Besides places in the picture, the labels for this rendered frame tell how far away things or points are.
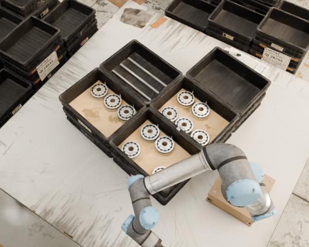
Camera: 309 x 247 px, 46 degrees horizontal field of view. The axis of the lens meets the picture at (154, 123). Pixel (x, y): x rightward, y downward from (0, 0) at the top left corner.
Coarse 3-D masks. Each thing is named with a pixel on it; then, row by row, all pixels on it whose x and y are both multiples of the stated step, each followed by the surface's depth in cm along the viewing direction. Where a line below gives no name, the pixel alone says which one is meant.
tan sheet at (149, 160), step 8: (136, 136) 199; (160, 136) 199; (120, 144) 196; (144, 144) 197; (152, 144) 197; (176, 144) 197; (144, 152) 194; (152, 152) 194; (176, 152) 194; (184, 152) 194; (136, 160) 192; (144, 160) 192; (152, 160) 192; (160, 160) 192; (168, 160) 192; (176, 160) 192; (144, 168) 190; (152, 168) 190
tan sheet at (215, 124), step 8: (176, 96) 213; (168, 104) 210; (176, 104) 210; (184, 112) 207; (192, 120) 205; (208, 120) 205; (216, 120) 205; (224, 120) 205; (200, 128) 202; (208, 128) 202; (216, 128) 202; (208, 144) 197
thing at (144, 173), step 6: (150, 108) 196; (138, 114) 194; (156, 114) 195; (132, 120) 193; (162, 120) 193; (126, 126) 191; (174, 126) 191; (120, 132) 189; (180, 132) 189; (114, 138) 187; (186, 138) 187; (114, 144) 185; (192, 144) 186; (126, 156) 182; (132, 162) 180; (138, 168) 179; (144, 174) 178
